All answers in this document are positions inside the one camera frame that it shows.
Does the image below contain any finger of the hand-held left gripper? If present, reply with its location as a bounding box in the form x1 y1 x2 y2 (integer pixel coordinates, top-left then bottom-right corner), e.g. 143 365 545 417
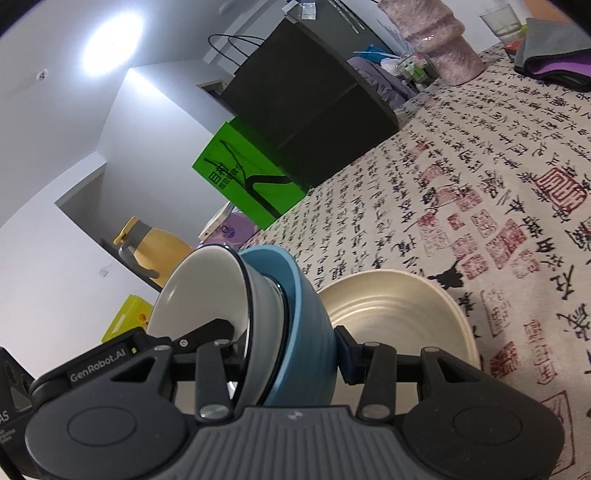
170 318 237 355

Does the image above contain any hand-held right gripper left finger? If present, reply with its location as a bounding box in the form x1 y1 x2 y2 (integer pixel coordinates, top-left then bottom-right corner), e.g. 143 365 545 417
99 340 232 422

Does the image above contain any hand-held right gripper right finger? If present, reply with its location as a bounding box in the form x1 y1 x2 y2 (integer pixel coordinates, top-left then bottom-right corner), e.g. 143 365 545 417
333 325 504 422

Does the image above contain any blue bowl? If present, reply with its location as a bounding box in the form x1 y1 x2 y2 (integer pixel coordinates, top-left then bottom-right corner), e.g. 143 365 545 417
240 246 334 408

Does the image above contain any cream plate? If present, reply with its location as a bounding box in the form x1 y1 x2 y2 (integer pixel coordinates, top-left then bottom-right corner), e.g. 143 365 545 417
318 270 482 370

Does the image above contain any yellow-green snack box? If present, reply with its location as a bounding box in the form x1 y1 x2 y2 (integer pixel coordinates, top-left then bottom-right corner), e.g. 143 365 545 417
102 294 155 342

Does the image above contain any yellow thermos jug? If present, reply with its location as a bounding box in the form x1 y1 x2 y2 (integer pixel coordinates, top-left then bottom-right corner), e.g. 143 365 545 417
113 216 195 289

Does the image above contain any purple tissue pack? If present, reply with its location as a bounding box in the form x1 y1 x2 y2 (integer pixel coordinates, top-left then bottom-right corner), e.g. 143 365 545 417
198 208 264 252

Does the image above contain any green paper bag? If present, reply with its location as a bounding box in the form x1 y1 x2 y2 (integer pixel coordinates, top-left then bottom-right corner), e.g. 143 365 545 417
192 117 308 230

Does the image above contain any printed tablecloth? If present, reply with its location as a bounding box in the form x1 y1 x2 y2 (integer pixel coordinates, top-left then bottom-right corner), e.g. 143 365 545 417
245 44 591 480

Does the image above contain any black paper bag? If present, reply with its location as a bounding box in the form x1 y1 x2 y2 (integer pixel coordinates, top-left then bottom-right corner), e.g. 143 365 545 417
208 18 400 188

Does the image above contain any purple jacket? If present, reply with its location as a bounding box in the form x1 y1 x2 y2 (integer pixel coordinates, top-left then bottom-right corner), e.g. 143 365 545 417
346 56 419 112

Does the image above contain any clear organizer with bottles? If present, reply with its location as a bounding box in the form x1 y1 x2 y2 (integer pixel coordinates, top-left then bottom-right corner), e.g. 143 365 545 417
396 52 437 86

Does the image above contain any blue plastic bag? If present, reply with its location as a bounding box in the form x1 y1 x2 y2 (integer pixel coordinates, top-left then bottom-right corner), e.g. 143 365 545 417
353 44 395 63

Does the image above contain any bright ceiling light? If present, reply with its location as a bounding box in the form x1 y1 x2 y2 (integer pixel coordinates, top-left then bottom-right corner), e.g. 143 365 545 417
81 11 144 75

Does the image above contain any pink textured vase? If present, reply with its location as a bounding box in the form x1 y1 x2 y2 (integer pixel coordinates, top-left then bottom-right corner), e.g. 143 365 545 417
379 0 485 87

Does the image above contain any grey refrigerator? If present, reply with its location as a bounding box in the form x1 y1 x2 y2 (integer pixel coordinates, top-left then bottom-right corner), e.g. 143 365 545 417
284 0 386 51

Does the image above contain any grey and purple cloth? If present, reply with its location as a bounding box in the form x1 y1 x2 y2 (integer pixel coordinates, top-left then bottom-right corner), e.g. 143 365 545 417
513 17 591 90

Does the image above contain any clear glass cup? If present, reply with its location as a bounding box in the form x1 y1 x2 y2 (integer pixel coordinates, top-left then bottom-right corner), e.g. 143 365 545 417
480 4 527 40

